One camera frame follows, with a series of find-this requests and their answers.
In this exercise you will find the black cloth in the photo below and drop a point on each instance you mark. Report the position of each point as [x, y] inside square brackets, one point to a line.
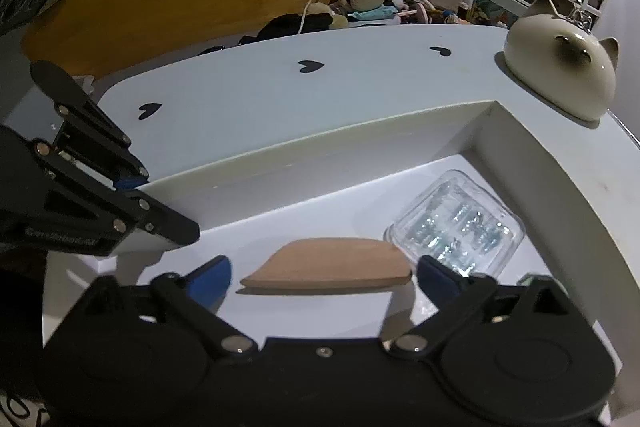
[290, 27]

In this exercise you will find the clear plastic case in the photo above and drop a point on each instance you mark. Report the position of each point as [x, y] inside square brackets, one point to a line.
[455, 227]

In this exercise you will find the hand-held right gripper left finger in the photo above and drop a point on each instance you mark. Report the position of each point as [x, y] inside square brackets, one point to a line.
[212, 279]

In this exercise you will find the white cardboard box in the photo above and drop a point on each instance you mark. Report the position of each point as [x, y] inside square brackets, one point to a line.
[310, 212]

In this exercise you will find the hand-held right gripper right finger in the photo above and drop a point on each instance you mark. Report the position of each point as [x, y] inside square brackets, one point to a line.
[436, 279]

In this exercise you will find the teal cloth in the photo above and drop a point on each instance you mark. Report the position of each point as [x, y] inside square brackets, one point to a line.
[372, 13]

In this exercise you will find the brown wooden board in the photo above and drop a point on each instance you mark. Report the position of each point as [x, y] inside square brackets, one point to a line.
[325, 264]

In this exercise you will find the metal bicycle ornament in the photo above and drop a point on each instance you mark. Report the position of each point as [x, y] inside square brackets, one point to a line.
[580, 14]

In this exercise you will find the cat-shaped ceramic jar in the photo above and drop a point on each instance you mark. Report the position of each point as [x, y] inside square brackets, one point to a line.
[555, 72]

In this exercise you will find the pink round toy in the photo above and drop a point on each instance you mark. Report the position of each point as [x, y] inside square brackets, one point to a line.
[417, 9]

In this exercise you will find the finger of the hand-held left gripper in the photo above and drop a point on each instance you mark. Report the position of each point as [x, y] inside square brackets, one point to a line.
[100, 127]
[160, 219]

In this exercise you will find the colourful patterned box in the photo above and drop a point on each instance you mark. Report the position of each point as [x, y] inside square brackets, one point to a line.
[492, 9]

